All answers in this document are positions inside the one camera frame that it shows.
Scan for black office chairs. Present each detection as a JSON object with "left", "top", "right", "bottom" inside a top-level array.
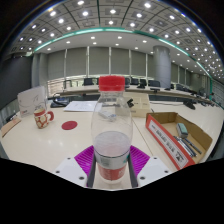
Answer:
[{"left": 83, "top": 77, "right": 208, "bottom": 98}]

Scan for grey board eraser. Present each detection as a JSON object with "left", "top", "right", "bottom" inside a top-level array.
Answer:
[{"left": 175, "top": 122, "right": 190, "bottom": 139}]

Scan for open red-sided cardboard box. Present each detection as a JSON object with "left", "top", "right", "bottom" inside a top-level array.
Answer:
[{"left": 145, "top": 111, "right": 214, "bottom": 171}]

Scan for clear red-capped water bottle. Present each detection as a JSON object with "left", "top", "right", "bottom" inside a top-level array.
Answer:
[{"left": 90, "top": 75, "right": 134, "bottom": 185}]

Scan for black conference microphone units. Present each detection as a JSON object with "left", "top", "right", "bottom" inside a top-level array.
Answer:
[{"left": 136, "top": 83, "right": 214, "bottom": 111}]

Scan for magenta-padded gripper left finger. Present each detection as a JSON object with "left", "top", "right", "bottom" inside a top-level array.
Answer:
[{"left": 53, "top": 145, "right": 98, "bottom": 189}]

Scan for ceiling lights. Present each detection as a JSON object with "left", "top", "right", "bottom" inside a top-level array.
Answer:
[{"left": 13, "top": 0, "right": 224, "bottom": 81}]

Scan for white copy paper box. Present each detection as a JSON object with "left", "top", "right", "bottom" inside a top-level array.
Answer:
[{"left": 17, "top": 85, "right": 48, "bottom": 118}]

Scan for dark marker pen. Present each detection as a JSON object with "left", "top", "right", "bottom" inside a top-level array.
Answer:
[
  {"left": 173, "top": 135, "right": 198, "bottom": 158},
  {"left": 182, "top": 136, "right": 203, "bottom": 155}
]

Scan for red flower-print mug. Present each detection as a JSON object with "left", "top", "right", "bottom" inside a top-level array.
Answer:
[{"left": 33, "top": 107, "right": 55, "bottom": 130}]

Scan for long curved conference desk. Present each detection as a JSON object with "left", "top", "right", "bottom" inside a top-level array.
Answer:
[{"left": 49, "top": 84, "right": 221, "bottom": 108}]

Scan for black desk phone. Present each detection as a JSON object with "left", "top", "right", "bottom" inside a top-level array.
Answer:
[{"left": 49, "top": 96, "right": 71, "bottom": 108}]

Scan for flat round red coaster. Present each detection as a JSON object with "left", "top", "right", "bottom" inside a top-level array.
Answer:
[{"left": 61, "top": 120, "right": 79, "bottom": 131}]

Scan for brown paper envelope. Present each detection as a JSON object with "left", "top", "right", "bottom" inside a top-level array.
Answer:
[{"left": 0, "top": 116, "right": 22, "bottom": 138}]

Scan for white printed paper sheet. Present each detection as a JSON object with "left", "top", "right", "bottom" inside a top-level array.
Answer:
[{"left": 63, "top": 100, "right": 98, "bottom": 113}]

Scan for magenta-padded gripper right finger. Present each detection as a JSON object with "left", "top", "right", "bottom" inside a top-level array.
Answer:
[{"left": 127, "top": 145, "right": 173, "bottom": 189}]

